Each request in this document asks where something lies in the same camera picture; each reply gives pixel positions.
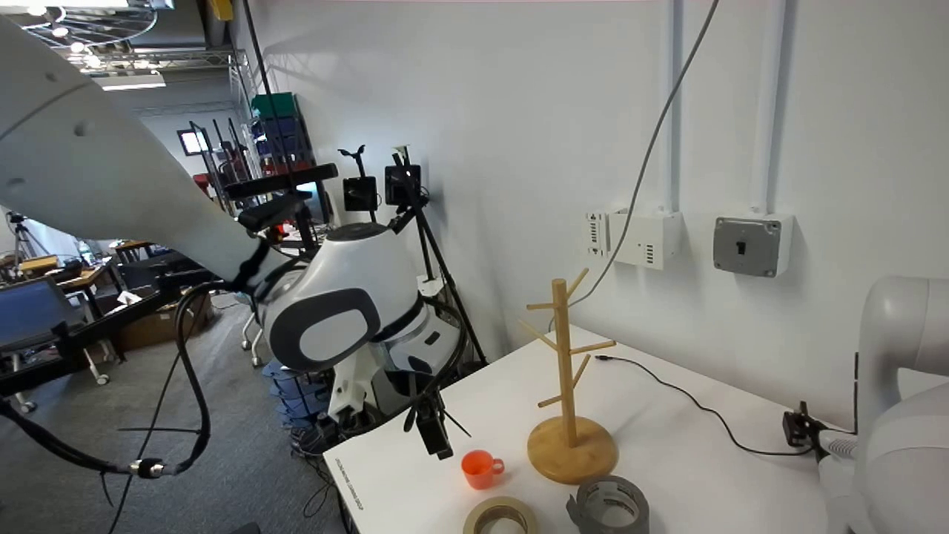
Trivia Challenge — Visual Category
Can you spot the orange cup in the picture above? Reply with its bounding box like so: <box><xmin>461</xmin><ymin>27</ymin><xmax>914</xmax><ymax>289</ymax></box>
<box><xmin>461</xmin><ymin>449</ymin><xmax>506</xmax><ymax>490</ymax></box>

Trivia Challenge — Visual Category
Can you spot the wooden mug stand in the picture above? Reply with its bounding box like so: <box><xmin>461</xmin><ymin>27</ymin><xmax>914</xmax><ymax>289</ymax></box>
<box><xmin>518</xmin><ymin>268</ymin><xmax>620</xmax><ymax>486</ymax></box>

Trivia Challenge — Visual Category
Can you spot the tan tape roll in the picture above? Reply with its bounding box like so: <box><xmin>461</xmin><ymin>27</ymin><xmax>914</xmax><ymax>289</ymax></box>
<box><xmin>463</xmin><ymin>496</ymin><xmax>540</xmax><ymax>534</ymax></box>

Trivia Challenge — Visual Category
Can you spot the cardboard box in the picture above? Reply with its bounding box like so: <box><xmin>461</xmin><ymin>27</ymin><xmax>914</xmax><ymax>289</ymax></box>
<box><xmin>111</xmin><ymin>292</ymin><xmax>216</xmax><ymax>352</ymax></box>

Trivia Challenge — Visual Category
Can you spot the stack of green and blue crates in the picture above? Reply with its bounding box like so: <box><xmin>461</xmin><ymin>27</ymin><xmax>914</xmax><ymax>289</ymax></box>
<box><xmin>249</xmin><ymin>92</ymin><xmax>317</xmax><ymax>177</ymax></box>

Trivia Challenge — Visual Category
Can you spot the window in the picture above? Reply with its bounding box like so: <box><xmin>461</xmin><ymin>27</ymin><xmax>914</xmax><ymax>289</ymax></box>
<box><xmin>176</xmin><ymin>128</ymin><xmax>211</xmax><ymax>157</ymax></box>

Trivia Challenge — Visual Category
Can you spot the white robot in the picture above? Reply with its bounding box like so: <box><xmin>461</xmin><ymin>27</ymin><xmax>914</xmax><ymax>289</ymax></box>
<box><xmin>817</xmin><ymin>274</ymin><xmax>949</xmax><ymax>534</ymax></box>

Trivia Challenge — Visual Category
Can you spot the grey duct tape roll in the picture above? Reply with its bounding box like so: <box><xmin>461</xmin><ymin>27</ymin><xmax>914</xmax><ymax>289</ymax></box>
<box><xmin>566</xmin><ymin>475</ymin><xmax>651</xmax><ymax>534</ymax></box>

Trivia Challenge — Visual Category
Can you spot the camera on tripod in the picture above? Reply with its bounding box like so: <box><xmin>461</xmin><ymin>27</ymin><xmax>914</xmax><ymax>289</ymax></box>
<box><xmin>383</xmin><ymin>147</ymin><xmax>488</xmax><ymax>366</ymax></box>

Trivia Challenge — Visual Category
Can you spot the camera on mount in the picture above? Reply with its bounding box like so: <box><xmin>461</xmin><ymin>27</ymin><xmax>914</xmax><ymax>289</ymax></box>
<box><xmin>337</xmin><ymin>145</ymin><xmax>380</xmax><ymax>214</ymax></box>

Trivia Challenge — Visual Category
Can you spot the black cable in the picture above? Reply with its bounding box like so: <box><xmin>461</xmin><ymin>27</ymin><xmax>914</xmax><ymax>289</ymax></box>
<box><xmin>595</xmin><ymin>355</ymin><xmax>815</xmax><ymax>457</ymax></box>

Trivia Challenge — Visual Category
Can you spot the white wall box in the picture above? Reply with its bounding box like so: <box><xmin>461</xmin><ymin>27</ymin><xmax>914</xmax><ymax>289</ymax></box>
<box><xmin>585</xmin><ymin>209</ymin><xmax>683</xmax><ymax>271</ymax></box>

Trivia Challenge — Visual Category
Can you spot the grey cable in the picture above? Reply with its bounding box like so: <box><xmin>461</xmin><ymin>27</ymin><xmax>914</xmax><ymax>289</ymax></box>
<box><xmin>549</xmin><ymin>0</ymin><xmax>721</xmax><ymax>332</ymax></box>

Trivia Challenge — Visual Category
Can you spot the grey switch box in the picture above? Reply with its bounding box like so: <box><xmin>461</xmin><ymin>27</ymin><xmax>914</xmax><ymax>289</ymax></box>
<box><xmin>712</xmin><ymin>214</ymin><xmax>795</xmax><ymax>279</ymax></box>

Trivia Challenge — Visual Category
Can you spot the white wall conduit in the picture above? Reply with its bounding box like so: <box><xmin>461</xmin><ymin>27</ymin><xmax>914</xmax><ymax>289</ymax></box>
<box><xmin>749</xmin><ymin>0</ymin><xmax>787</xmax><ymax>217</ymax></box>
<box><xmin>664</xmin><ymin>0</ymin><xmax>687</xmax><ymax>214</ymax></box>

